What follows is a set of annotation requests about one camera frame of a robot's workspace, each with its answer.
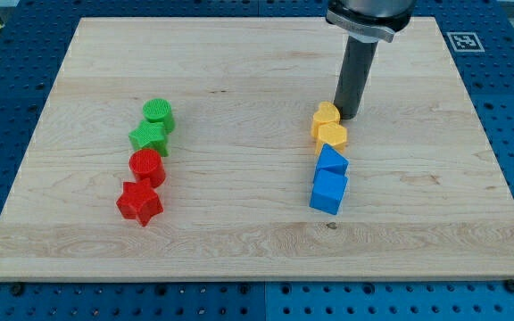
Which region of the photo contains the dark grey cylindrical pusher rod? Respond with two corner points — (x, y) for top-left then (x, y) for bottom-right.
(334, 36), (377, 119)

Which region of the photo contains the yellow heart block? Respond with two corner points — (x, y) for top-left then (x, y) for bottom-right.
(311, 101), (341, 138)

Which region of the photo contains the yellow hexagon block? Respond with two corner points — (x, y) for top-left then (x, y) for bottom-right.
(315, 122), (348, 155)

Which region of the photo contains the white fiducial marker tag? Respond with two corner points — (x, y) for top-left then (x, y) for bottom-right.
(447, 31), (485, 53)

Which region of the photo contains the blue triangle block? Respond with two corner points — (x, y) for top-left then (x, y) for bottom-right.
(313, 144), (349, 180)

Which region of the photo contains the blue cube block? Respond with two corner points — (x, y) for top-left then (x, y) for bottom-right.
(310, 169), (348, 215)

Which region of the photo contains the wooden board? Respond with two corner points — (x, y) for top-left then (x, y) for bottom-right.
(0, 17), (514, 283)

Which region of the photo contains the green cylinder block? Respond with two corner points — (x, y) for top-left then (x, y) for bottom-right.
(143, 98), (176, 134)

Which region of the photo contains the green star block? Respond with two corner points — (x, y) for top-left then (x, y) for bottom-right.
(128, 120), (169, 157)

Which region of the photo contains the red cylinder block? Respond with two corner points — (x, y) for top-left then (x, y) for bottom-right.
(128, 148), (166, 188)

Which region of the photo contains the red star block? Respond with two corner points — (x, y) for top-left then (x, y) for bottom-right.
(116, 178), (163, 226)

